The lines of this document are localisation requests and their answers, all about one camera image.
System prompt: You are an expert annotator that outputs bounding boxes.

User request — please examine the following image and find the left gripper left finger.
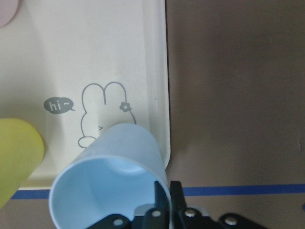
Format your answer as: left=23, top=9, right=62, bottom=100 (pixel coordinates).
left=142, top=181, right=170, bottom=229

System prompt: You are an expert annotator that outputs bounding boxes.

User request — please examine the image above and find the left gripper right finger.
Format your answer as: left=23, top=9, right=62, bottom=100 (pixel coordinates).
left=170, top=181, right=187, bottom=229

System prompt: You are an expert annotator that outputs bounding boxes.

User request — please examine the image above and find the light blue cup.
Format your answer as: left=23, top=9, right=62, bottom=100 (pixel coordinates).
left=49, top=124, right=171, bottom=229

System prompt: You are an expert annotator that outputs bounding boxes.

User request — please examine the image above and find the yellow cup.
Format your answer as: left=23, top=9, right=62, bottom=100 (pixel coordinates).
left=0, top=118, right=44, bottom=207

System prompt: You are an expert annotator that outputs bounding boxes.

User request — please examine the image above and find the pink cup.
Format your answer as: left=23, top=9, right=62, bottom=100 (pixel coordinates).
left=0, top=0, right=19, bottom=27

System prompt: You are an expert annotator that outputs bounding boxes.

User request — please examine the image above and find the cream bunny tray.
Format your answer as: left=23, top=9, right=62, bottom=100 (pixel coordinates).
left=0, top=0, right=170, bottom=190

